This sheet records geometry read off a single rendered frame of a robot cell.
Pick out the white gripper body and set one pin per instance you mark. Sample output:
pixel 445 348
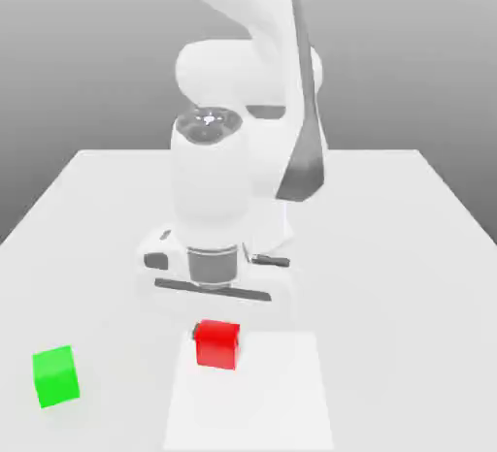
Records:
pixel 217 302

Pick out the small red cube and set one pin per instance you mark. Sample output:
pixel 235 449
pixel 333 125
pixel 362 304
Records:
pixel 215 345

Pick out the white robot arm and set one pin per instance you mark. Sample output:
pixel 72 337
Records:
pixel 211 188

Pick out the small green cube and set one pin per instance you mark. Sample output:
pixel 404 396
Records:
pixel 56 376

